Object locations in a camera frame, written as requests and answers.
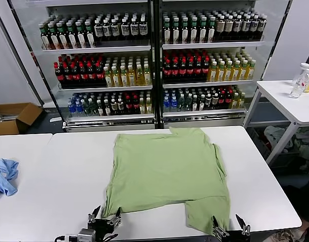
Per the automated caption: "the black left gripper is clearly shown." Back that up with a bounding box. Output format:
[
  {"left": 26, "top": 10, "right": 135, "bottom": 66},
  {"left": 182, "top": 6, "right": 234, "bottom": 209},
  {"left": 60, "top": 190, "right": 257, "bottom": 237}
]
[{"left": 87, "top": 205, "right": 123, "bottom": 241}]

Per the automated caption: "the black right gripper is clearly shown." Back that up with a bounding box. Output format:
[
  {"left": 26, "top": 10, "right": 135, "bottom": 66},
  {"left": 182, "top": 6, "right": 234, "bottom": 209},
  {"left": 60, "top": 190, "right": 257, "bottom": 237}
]
[{"left": 211, "top": 213, "right": 251, "bottom": 242}]

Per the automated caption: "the light green polo shirt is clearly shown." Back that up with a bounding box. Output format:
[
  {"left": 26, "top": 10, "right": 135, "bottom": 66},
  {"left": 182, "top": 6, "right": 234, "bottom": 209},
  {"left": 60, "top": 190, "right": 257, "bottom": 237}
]
[{"left": 101, "top": 127, "right": 231, "bottom": 239}]

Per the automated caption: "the green white clothes heap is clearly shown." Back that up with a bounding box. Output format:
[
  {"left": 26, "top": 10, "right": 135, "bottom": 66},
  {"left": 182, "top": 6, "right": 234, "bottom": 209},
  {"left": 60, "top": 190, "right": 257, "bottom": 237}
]
[{"left": 294, "top": 128, "right": 309, "bottom": 161}]

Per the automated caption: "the brown grey sneaker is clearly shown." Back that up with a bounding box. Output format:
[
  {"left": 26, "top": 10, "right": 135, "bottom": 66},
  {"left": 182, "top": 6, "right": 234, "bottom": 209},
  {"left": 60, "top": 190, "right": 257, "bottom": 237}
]
[{"left": 269, "top": 228, "right": 306, "bottom": 242}]

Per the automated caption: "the person in dark trousers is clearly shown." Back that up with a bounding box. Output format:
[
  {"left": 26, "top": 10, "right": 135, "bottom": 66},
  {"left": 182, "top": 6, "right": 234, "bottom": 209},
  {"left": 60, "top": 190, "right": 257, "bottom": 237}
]
[{"left": 283, "top": 185, "right": 309, "bottom": 229}]

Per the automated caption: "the dark mesh laundry basket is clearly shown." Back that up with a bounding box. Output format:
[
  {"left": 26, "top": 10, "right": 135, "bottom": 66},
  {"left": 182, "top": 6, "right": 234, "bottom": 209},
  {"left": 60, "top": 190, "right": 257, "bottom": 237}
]
[{"left": 246, "top": 125, "right": 274, "bottom": 161}]

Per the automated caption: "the open beverage display cooler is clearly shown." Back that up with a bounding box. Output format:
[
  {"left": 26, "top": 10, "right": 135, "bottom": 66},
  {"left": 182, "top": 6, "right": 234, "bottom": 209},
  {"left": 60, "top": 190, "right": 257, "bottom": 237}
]
[
  {"left": 0, "top": 0, "right": 158, "bottom": 133},
  {"left": 154, "top": 0, "right": 295, "bottom": 130}
]

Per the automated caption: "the pale crumpled garment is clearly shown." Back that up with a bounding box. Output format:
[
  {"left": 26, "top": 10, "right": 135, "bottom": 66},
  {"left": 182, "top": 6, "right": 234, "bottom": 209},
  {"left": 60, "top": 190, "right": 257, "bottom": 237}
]
[{"left": 264, "top": 125, "right": 294, "bottom": 153}]

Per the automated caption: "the crumpled light blue shirt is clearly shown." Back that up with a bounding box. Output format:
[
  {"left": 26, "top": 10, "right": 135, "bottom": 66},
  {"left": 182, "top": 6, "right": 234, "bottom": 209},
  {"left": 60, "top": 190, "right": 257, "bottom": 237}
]
[{"left": 0, "top": 158, "right": 20, "bottom": 199}]

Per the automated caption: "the open cardboard box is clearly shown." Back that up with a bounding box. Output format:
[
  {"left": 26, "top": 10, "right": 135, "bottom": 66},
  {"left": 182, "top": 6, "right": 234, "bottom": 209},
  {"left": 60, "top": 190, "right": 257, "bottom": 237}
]
[{"left": 0, "top": 102, "right": 44, "bottom": 136}]

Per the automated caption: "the yellow green tea bottle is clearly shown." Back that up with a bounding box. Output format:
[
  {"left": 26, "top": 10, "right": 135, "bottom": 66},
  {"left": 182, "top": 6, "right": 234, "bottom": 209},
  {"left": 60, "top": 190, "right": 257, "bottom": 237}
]
[
  {"left": 112, "top": 66, "right": 121, "bottom": 87},
  {"left": 143, "top": 64, "right": 152, "bottom": 85},
  {"left": 135, "top": 64, "right": 144, "bottom": 86},
  {"left": 128, "top": 65, "right": 136, "bottom": 86},
  {"left": 120, "top": 65, "right": 128, "bottom": 87},
  {"left": 232, "top": 60, "right": 241, "bottom": 81},
  {"left": 247, "top": 59, "right": 256, "bottom": 80},
  {"left": 224, "top": 60, "right": 233, "bottom": 81},
  {"left": 217, "top": 61, "right": 225, "bottom": 82},
  {"left": 209, "top": 62, "right": 218, "bottom": 82},
  {"left": 104, "top": 66, "right": 113, "bottom": 88},
  {"left": 240, "top": 59, "right": 248, "bottom": 80}
]

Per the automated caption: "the shiny metal rods bundle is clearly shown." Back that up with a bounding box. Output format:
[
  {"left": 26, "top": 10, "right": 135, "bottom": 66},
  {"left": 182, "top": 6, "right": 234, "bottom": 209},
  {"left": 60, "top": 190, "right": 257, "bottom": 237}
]
[{"left": 0, "top": 112, "right": 19, "bottom": 124}]

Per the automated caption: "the white side table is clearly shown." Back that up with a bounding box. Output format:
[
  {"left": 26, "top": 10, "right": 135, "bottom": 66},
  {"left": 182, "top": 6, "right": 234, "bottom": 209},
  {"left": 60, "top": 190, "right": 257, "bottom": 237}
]
[{"left": 242, "top": 80, "right": 309, "bottom": 167}]

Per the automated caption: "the clear bottle red label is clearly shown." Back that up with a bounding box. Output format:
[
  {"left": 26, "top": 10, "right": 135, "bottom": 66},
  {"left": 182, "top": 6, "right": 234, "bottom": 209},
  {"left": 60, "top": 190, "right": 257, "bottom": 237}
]
[{"left": 289, "top": 68, "right": 309, "bottom": 99}]

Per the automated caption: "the clear bottle white cap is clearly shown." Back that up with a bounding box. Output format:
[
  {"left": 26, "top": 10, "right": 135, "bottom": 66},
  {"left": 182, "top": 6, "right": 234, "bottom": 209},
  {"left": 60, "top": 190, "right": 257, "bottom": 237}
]
[{"left": 292, "top": 63, "right": 309, "bottom": 86}]

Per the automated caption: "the green cap tea bottle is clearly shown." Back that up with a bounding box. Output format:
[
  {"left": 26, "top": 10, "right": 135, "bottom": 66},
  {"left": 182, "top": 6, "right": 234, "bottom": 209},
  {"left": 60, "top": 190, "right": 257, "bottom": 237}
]
[
  {"left": 40, "top": 25, "right": 51, "bottom": 50},
  {"left": 85, "top": 21, "right": 96, "bottom": 48},
  {"left": 48, "top": 24, "right": 60, "bottom": 49},
  {"left": 198, "top": 17, "right": 208, "bottom": 43},
  {"left": 180, "top": 17, "right": 190, "bottom": 43},
  {"left": 208, "top": 17, "right": 217, "bottom": 43},
  {"left": 189, "top": 17, "right": 199, "bottom": 43},
  {"left": 171, "top": 18, "right": 180, "bottom": 44},
  {"left": 76, "top": 22, "right": 87, "bottom": 48},
  {"left": 66, "top": 22, "right": 78, "bottom": 48},
  {"left": 162, "top": 19, "right": 172, "bottom": 44},
  {"left": 57, "top": 23, "right": 69, "bottom": 49}
]

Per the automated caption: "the dark bottle white blue label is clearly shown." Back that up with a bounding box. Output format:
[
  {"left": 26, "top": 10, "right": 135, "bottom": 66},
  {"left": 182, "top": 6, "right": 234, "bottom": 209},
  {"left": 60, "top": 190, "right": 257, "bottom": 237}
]
[
  {"left": 111, "top": 19, "right": 120, "bottom": 40},
  {"left": 120, "top": 18, "right": 130, "bottom": 40},
  {"left": 102, "top": 19, "right": 112, "bottom": 40},
  {"left": 130, "top": 18, "right": 139, "bottom": 39},
  {"left": 241, "top": 15, "right": 250, "bottom": 40},
  {"left": 233, "top": 15, "right": 242, "bottom": 40},
  {"left": 257, "top": 14, "right": 268, "bottom": 40},
  {"left": 139, "top": 17, "right": 148, "bottom": 38},
  {"left": 93, "top": 20, "right": 104, "bottom": 41},
  {"left": 249, "top": 15, "right": 259, "bottom": 40}
]

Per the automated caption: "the dark bottle beige label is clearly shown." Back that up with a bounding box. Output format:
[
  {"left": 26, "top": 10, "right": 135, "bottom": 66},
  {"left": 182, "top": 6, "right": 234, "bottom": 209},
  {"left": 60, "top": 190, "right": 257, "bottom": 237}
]
[
  {"left": 217, "top": 16, "right": 226, "bottom": 41},
  {"left": 225, "top": 16, "right": 234, "bottom": 41}
]

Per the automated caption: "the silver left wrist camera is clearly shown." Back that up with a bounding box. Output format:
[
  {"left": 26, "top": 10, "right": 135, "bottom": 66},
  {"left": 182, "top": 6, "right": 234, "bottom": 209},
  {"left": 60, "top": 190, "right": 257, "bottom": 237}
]
[{"left": 77, "top": 228, "right": 96, "bottom": 242}]

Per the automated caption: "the black left camera cable loop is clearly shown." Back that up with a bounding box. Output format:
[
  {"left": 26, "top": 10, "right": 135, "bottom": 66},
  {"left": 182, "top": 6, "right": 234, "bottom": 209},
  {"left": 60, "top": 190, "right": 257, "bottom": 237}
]
[{"left": 55, "top": 234, "right": 79, "bottom": 242}]

